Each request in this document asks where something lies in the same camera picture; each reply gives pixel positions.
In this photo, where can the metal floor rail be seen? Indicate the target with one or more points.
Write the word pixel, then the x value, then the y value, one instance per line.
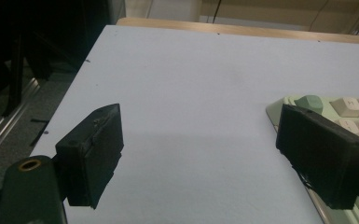
pixel 9 121

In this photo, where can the grey metal cabinet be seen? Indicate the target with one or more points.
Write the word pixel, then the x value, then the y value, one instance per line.
pixel 118 9

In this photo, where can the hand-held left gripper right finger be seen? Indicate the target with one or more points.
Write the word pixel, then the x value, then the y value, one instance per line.
pixel 320 149

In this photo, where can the black curtain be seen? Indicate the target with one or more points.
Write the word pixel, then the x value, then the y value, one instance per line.
pixel 59 25

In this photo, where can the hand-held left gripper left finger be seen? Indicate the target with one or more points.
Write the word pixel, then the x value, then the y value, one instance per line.
pixel 90 155

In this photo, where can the black metal stand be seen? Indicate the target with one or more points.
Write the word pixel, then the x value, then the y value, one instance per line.
pixel 14 77

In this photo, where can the white desk mat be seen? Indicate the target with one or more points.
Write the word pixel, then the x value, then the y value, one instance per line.
pixel 199 93

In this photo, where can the wooden table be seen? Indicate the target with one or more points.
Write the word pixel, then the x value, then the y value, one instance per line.
pixel 168 24

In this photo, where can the green and cream keyboard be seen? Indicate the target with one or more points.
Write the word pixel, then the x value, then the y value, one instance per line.
pixel 351 107

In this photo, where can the beige wooden cabinet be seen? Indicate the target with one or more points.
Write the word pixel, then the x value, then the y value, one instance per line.
pixel 261 12

